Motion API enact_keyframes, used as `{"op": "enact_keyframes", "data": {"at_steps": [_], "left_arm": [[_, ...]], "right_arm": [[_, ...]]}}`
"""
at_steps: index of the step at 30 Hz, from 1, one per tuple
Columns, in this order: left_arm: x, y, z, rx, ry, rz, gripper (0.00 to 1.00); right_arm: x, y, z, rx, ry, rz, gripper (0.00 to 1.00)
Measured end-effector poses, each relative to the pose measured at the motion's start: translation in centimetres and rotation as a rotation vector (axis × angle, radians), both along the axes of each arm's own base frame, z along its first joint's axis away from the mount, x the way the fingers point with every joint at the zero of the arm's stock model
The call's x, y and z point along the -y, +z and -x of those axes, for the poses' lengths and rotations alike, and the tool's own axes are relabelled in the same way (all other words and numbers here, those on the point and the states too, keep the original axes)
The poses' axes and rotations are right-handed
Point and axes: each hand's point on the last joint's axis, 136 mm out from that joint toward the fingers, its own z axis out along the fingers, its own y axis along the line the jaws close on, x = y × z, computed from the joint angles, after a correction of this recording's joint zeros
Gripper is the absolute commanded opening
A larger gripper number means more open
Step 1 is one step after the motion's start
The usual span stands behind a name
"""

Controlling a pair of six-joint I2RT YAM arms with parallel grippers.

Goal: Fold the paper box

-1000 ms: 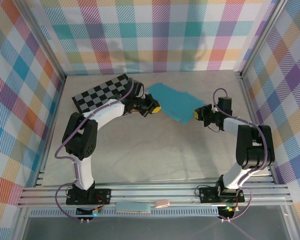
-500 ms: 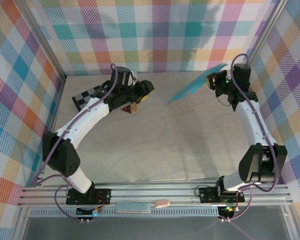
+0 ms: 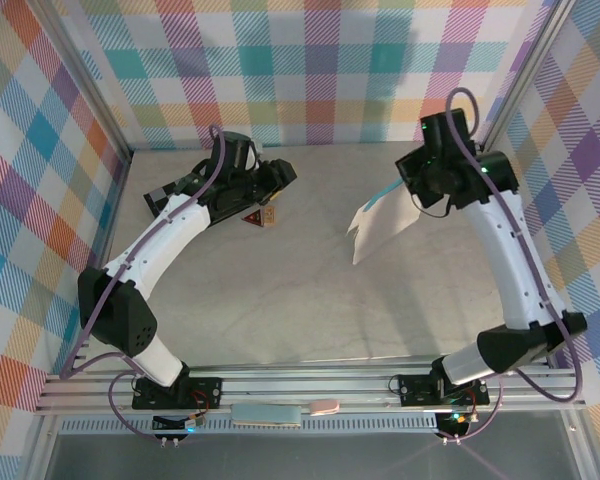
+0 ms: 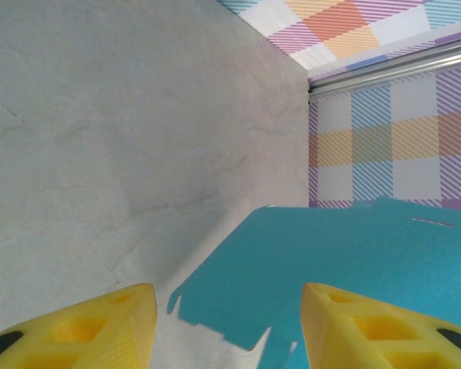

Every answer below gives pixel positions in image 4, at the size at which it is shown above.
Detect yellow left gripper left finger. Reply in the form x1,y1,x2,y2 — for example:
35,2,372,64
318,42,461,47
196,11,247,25
0,283,158,369

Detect aluminium frame post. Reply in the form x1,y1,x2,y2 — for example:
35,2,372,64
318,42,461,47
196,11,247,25
308,36,461,101

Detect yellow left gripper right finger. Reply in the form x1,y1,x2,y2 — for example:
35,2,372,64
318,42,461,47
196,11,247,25
300,283,461,369

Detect blue paper box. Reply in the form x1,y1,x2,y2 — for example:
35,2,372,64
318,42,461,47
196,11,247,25
167,195,461,369

